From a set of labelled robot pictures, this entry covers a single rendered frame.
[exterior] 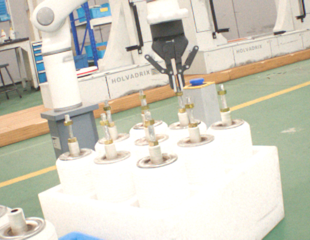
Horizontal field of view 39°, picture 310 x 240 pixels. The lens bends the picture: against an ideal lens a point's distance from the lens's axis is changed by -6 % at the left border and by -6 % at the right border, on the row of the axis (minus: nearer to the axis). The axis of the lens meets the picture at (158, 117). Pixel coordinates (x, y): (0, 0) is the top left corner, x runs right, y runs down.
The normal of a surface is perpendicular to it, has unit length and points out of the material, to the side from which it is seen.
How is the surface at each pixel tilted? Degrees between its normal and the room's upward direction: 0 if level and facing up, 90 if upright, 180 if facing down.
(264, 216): 90
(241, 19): 90
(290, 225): 0
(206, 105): 90
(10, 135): 90
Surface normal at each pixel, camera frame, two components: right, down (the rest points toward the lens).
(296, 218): -0.18, -0.97
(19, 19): 0.54, 0.06
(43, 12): -0.05, 0.08
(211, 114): 0.74, -0.01
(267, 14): -0.83, 0.25
